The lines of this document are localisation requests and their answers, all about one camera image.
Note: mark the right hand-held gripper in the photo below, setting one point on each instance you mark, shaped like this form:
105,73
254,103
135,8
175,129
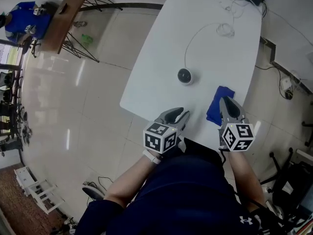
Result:
238,137

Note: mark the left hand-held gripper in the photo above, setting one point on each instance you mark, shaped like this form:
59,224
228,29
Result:
156,138

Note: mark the blue cloth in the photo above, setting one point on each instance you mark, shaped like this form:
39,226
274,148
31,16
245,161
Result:
215,104

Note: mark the small round black-white device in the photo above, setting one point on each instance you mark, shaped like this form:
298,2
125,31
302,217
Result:
185,77

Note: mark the person's right forearm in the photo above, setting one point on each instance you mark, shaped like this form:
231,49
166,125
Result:
247,175

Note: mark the person's left forearm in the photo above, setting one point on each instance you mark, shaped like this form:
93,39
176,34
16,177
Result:
129,182

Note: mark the white wristband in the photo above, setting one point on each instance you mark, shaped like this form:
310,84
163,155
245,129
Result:
152,157

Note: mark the white floor junction box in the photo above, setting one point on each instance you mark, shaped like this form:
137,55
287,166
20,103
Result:
286,83

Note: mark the black office chair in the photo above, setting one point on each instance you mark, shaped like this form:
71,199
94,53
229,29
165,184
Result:
291,177
308,133

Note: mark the person's navy shirt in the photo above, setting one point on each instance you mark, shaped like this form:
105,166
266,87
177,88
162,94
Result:
183,199

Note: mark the white floor power strip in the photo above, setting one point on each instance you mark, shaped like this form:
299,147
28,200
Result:
86,183

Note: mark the green bottle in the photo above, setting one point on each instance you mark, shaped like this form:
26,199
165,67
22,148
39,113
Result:
86,39

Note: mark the wooden table with black legs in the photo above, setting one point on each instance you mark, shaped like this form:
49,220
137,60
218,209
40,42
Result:
63,21

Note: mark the white shelf rack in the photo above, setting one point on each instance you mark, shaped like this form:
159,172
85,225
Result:
39,192

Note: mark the black device on wooden table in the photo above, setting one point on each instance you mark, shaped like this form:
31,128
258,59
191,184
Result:
64,8

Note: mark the black metal rack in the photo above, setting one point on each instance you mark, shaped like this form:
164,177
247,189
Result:
9,111

